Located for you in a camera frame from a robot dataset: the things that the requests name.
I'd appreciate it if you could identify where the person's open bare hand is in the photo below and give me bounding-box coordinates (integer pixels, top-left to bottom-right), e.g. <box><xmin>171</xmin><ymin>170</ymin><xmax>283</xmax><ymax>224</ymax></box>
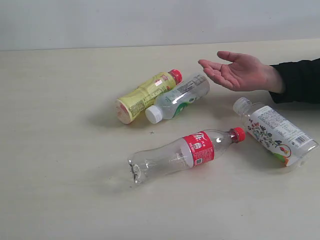
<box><xmin>198</xmin><ymin>51</ymin><xmax>286</xmax><ymax>94</ymax></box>

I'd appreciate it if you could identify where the clear cola bottle red label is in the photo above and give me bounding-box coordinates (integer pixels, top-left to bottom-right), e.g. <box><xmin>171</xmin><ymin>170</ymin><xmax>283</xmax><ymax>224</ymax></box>
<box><xmin>128</xmin><ymin>127</ymin><xmax>246</xmax><ymax>184</ymax></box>

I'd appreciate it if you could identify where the yellow bottle red cap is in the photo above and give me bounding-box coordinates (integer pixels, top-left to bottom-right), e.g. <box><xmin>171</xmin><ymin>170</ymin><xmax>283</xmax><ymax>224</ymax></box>
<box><xmin>115</xmin><ymin>69</ymin><xmax>183</xmax><ymax>124</ymax></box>

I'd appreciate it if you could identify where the clear bottle floral label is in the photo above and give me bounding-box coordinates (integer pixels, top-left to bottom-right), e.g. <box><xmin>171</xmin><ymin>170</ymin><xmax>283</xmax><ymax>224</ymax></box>
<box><xmin>233</xmin><ymin>97</ymin><xmax>319</xmax><ymax>167</ymax></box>

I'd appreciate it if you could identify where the clear bottle green label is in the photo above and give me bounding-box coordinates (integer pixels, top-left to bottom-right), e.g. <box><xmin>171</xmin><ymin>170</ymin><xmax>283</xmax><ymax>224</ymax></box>
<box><xmin>145</xmin><ymin>73</ymin><xmax>210</xmax><ymax>124</ymax></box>

